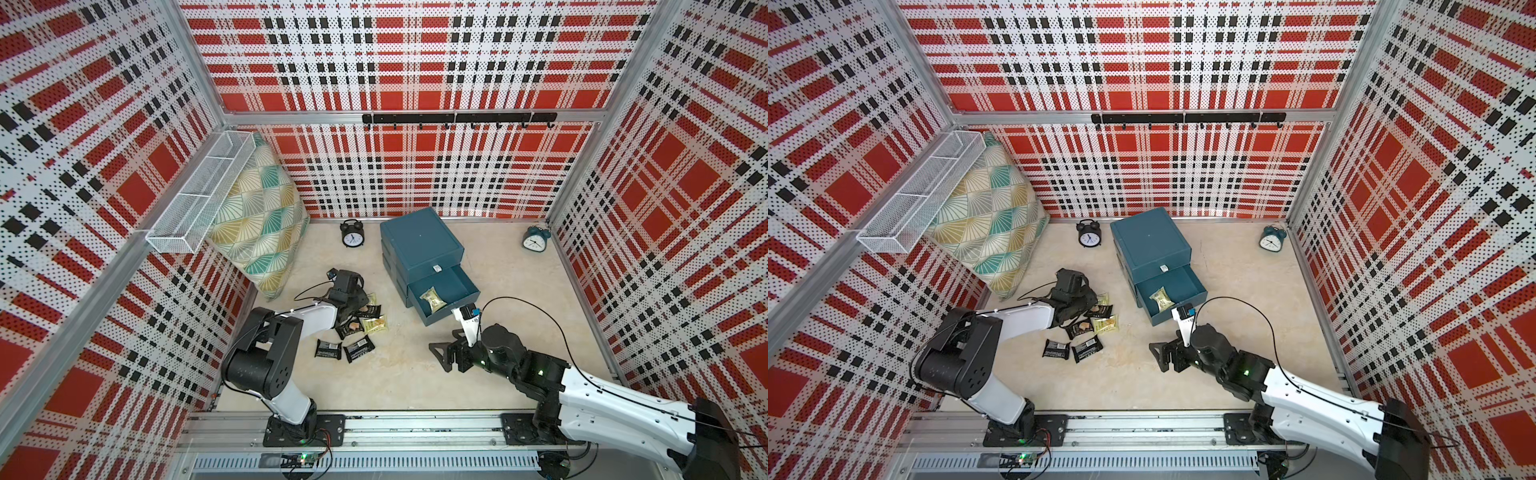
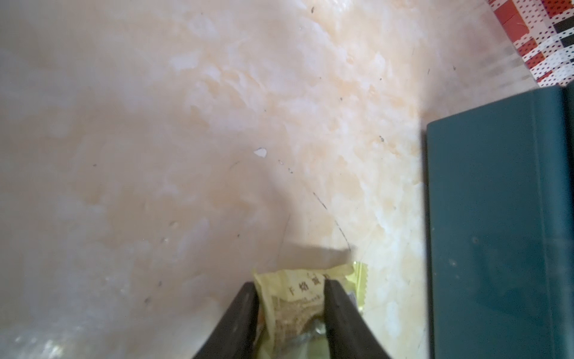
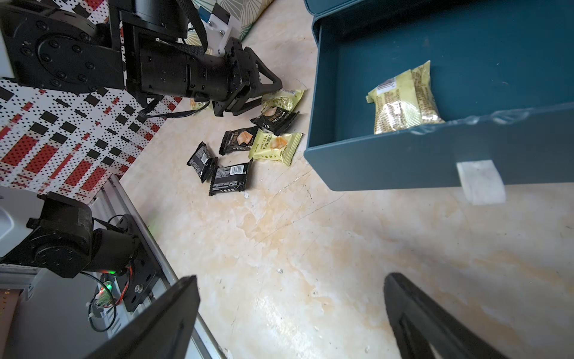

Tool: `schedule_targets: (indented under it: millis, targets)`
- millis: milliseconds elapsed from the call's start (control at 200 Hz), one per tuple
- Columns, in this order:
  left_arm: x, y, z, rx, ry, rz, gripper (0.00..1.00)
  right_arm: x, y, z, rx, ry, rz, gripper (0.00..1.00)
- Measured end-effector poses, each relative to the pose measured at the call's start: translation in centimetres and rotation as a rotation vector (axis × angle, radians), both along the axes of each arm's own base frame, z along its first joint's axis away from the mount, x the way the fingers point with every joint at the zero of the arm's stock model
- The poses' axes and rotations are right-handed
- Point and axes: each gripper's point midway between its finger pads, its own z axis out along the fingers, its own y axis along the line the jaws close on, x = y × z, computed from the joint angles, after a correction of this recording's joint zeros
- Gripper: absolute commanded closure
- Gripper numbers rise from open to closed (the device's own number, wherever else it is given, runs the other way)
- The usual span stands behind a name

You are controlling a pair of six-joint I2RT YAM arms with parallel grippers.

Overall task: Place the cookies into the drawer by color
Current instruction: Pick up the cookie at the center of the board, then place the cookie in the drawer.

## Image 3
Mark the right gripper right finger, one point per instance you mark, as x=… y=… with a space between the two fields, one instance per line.
x=423 y=329

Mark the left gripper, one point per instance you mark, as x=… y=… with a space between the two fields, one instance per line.
x=250 y=78

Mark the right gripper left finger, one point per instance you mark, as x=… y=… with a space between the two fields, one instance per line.
x=163 y=330

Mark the green cookie packet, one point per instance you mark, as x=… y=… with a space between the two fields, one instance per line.
x=284 y=99
x=281 y=148
x=197 y=106
x=405 y=101

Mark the teal drawer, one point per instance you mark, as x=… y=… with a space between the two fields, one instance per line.
x=501 y=74

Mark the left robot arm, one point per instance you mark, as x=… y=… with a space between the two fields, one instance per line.
x=152 y=49

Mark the black cookie packet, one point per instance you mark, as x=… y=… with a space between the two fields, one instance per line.
x=276 y=120
x=238 y=140

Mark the patterned pillow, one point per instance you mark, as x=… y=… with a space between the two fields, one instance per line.
x=246 y=11

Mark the black cookie packet barcode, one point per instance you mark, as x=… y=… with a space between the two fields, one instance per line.
x=233 y=178
x=203 y=162

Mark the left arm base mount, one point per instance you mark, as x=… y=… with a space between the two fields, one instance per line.
x=145 y=268

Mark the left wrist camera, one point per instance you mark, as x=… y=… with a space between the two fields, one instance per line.
x=220 y=26

